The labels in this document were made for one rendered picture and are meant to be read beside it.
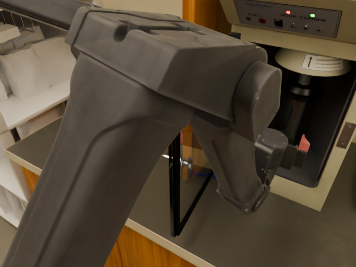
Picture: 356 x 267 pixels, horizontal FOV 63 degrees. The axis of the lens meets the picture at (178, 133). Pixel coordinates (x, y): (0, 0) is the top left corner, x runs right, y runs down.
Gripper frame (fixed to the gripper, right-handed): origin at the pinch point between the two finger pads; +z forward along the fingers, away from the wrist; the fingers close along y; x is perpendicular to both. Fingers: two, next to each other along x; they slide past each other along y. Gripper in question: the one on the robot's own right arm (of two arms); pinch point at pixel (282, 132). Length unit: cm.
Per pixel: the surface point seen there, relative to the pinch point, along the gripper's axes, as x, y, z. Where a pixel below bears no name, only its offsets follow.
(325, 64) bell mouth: -17.0, -4.4, 4.8
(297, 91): -7.8, -0.1, 7.9
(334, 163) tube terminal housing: 5.5, -13.3, 1.8
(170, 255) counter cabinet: 34.6, 17.6, -25.3
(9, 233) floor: 117, 140, -26
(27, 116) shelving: 25, 101, -9
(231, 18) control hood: -25.7, 15.6, -2.4
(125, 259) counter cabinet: 54, 37, -25
